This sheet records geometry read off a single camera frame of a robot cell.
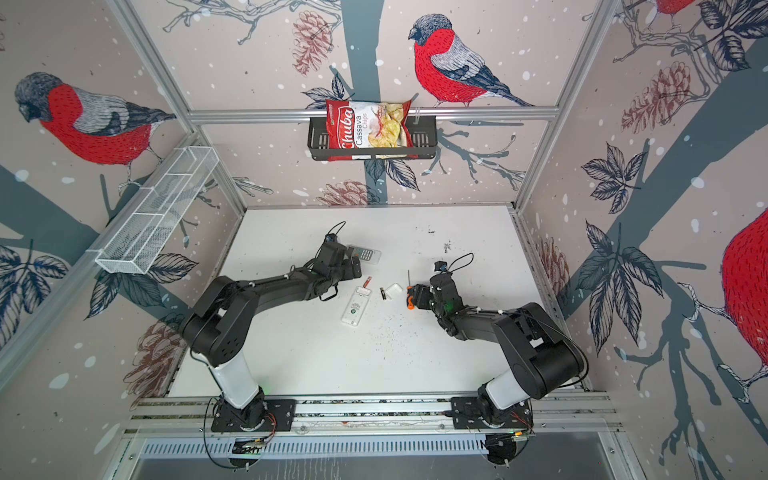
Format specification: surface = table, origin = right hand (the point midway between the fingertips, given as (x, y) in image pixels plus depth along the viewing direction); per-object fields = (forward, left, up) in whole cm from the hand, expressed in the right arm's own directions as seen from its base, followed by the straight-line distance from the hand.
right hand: (418, 293), depth 93 cm
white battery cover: (+2, +8, -3) cm, 9 cm away
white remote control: (-4, +19, 0) cm, 20 cm away
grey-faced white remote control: (+14, +17, 0) cm, 22 cm away
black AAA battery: (0, +11, -1) cm, 12 cm away
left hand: (+7, +23, +5) cm, 25 cm away
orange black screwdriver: (0, +3, -1) cm, 3 cm away
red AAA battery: (+5, +17, -1) cm, 18 cm away
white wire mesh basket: (+6, +71, +32) cm, 78 cm away
